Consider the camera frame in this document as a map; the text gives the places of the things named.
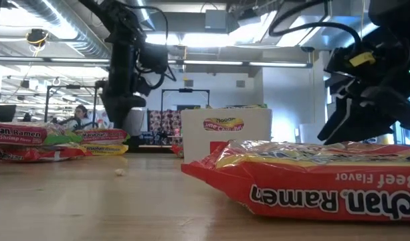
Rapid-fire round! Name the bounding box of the grey ceiling box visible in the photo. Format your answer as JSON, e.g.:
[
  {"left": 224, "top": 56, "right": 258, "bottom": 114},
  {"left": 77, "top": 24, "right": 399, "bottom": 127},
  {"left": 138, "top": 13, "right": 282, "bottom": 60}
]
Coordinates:
[{"left": 204, "top": 9, "right": 229, "bottom": 33}]

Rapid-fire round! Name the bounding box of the rectangular sheet metal duct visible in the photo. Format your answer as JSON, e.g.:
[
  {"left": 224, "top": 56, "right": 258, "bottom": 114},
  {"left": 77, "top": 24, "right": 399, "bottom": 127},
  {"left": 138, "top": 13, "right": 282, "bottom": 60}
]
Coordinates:
[{"left": 258, "top": 0, "right": 329, "bottom": 48}]

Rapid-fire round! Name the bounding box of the suspended linear light bar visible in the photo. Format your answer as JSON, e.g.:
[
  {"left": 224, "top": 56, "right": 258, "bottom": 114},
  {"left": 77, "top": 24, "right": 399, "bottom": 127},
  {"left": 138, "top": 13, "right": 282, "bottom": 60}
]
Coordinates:
[{"left": 0, "top": 56, "right": 313, "bottom": 69}]

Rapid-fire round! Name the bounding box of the person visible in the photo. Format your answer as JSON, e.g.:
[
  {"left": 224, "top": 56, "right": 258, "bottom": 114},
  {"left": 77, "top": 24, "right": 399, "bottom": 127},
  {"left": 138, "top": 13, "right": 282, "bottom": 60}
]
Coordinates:
[{"left": 66, "top": 104, "right": 94, "bottom": 132}]

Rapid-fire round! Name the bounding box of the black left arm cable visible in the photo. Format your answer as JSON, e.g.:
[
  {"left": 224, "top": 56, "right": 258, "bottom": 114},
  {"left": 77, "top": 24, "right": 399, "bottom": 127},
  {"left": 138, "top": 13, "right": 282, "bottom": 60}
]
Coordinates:
[{"left": 123, "top": 2, "right": 178, "bottom": 84}]

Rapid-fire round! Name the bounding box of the yellow ceiling cable reel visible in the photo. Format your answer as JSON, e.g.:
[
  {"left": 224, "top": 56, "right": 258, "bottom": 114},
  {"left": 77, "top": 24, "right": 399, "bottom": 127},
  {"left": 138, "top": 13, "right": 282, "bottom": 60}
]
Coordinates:
[{"left": 25, "top": 28, "right": 50, "bottom": 56}]

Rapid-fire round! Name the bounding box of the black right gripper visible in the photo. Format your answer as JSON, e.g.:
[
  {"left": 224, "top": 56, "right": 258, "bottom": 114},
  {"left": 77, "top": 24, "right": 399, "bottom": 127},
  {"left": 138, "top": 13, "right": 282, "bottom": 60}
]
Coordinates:
[{"left": 317, "top": 19, "right": 410, "bottom": 145}]

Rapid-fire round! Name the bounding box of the white plastic bin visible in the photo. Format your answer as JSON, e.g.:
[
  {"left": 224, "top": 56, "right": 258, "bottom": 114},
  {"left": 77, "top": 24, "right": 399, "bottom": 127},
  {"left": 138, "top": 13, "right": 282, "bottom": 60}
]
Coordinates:
[{"left": 180, "top": 107, "right": 273, "bottom": 164}]

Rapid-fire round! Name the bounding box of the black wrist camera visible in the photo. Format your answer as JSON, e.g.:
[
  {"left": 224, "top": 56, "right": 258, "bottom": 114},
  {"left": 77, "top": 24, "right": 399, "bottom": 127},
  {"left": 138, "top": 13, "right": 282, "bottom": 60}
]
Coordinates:
[
  {"left": 324, "top": 46, "right": 363, "bottom": 88},
  {"left": 134, "top": 75, "right": 153, "bottom": 98}
]

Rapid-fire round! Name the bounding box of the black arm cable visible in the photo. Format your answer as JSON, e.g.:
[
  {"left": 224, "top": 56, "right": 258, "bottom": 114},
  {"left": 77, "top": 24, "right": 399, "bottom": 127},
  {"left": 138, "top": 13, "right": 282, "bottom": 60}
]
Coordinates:
[
  {"left": 268, "top": 0, "right": 363, "bottom": 55},
  {"left": 123, "top": 2, "right": 178, "bottom": 84}
]

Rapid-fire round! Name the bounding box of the yellow creamy chicken ramen pack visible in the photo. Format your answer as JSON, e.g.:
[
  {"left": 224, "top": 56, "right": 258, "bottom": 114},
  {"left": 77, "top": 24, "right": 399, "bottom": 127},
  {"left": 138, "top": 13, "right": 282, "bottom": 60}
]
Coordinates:
[{"left": 80, "top": 143, "right": 129, "bottom": 157}]

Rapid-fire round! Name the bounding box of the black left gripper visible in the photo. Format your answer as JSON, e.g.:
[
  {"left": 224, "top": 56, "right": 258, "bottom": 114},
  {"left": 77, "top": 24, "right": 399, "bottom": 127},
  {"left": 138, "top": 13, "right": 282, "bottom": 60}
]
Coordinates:
[{"left": 100, "top": 50, "right": 147, "bottom": 130}]

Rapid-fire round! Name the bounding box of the grey trash bin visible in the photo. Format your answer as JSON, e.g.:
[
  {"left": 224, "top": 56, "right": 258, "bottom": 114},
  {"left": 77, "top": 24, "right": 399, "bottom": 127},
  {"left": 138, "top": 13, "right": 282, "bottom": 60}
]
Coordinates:
[{"left": 123, "top": 107, "right": 149, "bottom": 137}]

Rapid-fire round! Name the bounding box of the yellow cable tag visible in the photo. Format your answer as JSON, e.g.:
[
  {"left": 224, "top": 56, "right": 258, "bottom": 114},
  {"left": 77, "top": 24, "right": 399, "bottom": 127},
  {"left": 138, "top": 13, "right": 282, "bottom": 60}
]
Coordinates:
[{"left": 349, "top": 51, "right": 377, "bottom": 68}]

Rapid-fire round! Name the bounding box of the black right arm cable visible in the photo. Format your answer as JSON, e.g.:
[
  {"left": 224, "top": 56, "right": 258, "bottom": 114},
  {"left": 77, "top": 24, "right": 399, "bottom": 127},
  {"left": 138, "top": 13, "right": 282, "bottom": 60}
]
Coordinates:
[{"left": 268, "top": 0, "right": 363, "bottom": 55}]

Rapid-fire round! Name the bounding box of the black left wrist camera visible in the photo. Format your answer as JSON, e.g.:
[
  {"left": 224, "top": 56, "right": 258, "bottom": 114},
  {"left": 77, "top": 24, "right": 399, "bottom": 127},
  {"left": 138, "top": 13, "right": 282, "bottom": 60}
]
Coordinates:
[{"left": 134, "top": 75, "right": 153, "bottom": 98}]

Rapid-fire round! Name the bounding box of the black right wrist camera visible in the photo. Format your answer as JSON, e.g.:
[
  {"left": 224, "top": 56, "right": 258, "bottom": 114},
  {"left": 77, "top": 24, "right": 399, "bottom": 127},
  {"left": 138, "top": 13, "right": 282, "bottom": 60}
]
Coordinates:
[{"left": 324, "top": 46, "right": 363, "bottom": 88}]

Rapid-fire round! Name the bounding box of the black computer monitor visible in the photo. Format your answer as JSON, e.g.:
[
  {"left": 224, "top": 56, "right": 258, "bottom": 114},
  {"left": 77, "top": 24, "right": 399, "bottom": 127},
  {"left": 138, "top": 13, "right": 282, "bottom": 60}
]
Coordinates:
[{"left": 0, "top": 104, "right": 17, "bottom": 123}]

